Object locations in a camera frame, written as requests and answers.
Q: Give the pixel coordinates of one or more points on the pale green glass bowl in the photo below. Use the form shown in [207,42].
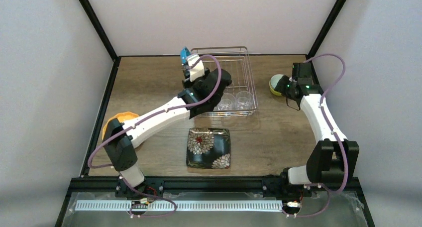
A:
[278,82]

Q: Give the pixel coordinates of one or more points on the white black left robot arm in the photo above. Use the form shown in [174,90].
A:
[122,137]

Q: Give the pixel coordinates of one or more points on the black floral square plate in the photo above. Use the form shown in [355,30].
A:
[208,148]

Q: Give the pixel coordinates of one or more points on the yellow green bowl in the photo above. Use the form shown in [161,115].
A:
[273,91]

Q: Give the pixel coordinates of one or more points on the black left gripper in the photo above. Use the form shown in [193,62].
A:
[188,75]

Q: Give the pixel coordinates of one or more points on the metal wire dish rack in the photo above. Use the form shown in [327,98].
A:
[235,60]

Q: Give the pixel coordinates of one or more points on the blue polka dot plate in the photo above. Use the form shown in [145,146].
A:
[184,54]

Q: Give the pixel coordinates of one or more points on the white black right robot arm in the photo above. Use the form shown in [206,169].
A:
[334,157]

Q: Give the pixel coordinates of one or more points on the white slotted cable duct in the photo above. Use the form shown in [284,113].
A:
[186,206]

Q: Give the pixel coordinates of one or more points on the black aluminium frame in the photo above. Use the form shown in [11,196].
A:
[273,185]

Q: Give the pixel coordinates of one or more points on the orange polka dot plate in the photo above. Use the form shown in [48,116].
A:
[121,117]

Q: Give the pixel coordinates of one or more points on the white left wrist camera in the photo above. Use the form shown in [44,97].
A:
[194,61]

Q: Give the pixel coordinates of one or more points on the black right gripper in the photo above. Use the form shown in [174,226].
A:
[284,88]

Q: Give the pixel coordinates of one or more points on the small clear plastic cup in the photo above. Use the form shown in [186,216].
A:
[227,102]

